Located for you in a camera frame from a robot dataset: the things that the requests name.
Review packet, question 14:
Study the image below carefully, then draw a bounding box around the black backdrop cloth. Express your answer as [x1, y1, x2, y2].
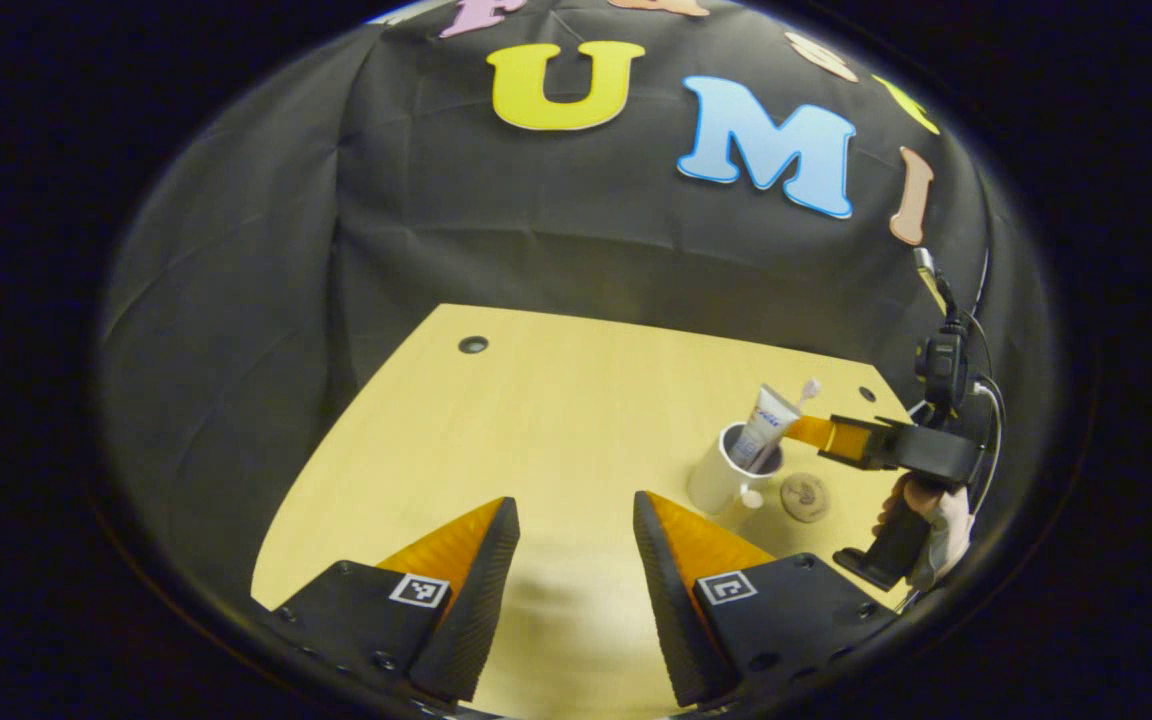
[101, 0, 1047, 611]

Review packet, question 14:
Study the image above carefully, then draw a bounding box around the black cable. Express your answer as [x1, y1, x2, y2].
[969, 250, 1007, 513]

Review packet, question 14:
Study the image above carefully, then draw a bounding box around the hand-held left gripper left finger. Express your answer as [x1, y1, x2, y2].
[271, 497, 521, 704]

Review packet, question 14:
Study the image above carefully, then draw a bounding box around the light wooden desktop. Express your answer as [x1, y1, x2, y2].
[251, 303, 922, 720]

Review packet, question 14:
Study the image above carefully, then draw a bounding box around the white toothpaste tube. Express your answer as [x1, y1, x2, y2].
[729, 385, 802, 471]

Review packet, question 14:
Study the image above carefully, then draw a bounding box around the pale pink toothbrush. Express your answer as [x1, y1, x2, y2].
[751, 378, 822, 471]

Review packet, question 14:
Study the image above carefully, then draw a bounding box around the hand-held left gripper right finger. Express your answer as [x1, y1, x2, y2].
[633, 490, 902, 708]

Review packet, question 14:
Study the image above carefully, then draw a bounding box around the round brown coaster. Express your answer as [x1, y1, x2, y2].
[781, 473, 831, 523]

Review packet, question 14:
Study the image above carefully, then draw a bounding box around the white cup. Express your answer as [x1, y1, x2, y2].
[686, 422, 785, 516]

